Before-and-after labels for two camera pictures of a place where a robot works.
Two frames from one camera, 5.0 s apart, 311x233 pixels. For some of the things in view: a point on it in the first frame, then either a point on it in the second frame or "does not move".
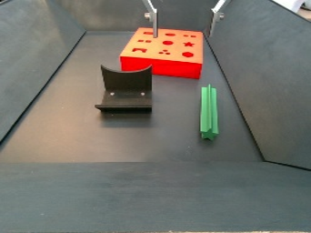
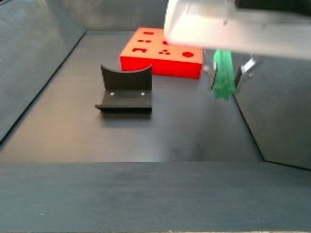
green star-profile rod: x=209 y=117 -> x=225 y=74
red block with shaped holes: x=172 y=53 does not move
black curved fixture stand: x=127 y=91 does not move
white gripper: x=154 y=17 -> x=217 y=24
